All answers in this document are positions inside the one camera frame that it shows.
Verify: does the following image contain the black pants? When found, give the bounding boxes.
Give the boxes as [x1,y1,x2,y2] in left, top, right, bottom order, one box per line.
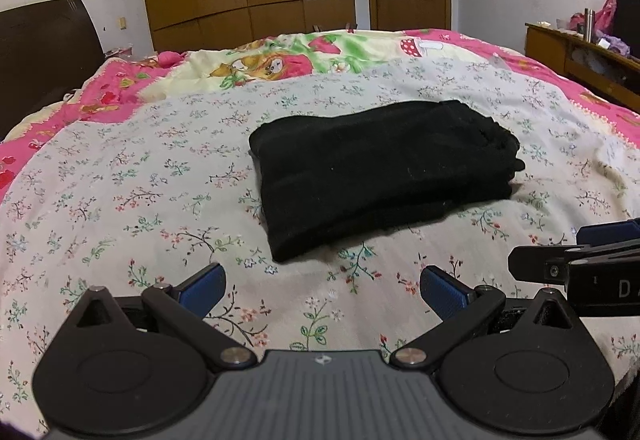
[248,100,525,264]

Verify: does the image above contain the wooden side desk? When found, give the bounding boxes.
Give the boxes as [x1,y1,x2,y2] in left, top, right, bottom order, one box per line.
[525,23,639,113]

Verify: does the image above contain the pink clothes pile on desk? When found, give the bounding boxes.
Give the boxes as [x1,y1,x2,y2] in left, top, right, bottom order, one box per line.
[593,0,639,59]

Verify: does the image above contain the metal thermos bottle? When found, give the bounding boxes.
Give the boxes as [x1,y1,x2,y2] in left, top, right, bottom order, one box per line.
[582,8,596,42]

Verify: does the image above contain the pink cartoon strawberry quilt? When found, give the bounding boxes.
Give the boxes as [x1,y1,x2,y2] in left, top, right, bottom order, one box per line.
[1,28,639,191]

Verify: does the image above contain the dark wooden headboard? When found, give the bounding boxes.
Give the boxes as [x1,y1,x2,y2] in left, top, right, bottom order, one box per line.
[0,0,105,137]

